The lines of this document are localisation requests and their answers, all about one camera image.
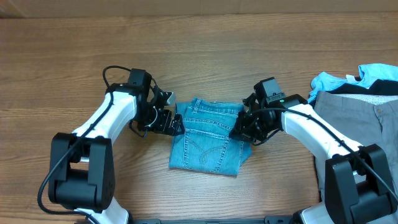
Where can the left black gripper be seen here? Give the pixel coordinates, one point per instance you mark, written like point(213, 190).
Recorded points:
point(162, 126)

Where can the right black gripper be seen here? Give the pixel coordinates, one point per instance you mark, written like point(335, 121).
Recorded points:
point(243, 131)

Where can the light blue denim jeans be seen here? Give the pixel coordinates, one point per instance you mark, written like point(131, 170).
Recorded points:
point(205, 146)

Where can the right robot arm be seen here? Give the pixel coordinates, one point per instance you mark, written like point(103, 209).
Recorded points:
point(358, 186)

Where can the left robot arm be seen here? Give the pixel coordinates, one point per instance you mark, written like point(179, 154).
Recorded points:
point(81, 176)

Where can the grey garment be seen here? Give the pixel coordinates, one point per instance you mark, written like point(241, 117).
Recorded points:
point(367, 119)

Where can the light blue shirt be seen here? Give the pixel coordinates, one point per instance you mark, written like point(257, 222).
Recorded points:
point(368, 74)

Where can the black garment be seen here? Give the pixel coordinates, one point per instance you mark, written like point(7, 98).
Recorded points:
point(379, 87)

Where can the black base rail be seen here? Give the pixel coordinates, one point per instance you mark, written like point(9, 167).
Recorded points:
point(211, 221)

